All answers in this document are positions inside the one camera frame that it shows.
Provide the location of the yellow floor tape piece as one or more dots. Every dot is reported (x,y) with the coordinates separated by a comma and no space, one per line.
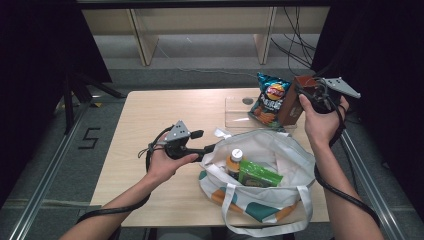
(96,104)

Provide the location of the person's right hand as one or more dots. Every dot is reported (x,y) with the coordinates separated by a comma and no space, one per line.
(323,128)

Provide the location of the black curtain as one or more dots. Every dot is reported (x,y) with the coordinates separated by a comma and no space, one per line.
(26,83)
(383,50)

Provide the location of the green snack packet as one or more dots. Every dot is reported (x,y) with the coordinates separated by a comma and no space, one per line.
(260,175)

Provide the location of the brown carton box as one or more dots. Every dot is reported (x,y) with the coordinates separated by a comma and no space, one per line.
(290,110)

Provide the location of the clear plastic box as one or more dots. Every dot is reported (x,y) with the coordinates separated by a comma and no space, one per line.
(236,113)

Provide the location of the orange juice bottle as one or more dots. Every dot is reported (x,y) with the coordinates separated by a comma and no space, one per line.
(235,163)

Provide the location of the aluminium floor rail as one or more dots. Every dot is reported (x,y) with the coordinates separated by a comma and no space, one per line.
(361,166)
(40,196)

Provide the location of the person's left hand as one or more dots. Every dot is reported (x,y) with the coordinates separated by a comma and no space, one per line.
(161,166)

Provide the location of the light wooden desk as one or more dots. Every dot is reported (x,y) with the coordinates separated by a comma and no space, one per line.
(200,20)

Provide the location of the blue chip bag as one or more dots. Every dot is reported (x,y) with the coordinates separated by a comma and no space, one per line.
(270,100)

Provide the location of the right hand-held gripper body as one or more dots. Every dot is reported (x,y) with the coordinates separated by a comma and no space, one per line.
(341,87)

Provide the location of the white patterned tote bag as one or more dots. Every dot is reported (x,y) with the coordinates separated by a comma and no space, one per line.
(266,203)

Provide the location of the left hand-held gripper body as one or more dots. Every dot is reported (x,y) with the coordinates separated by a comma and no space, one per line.
(178,133)

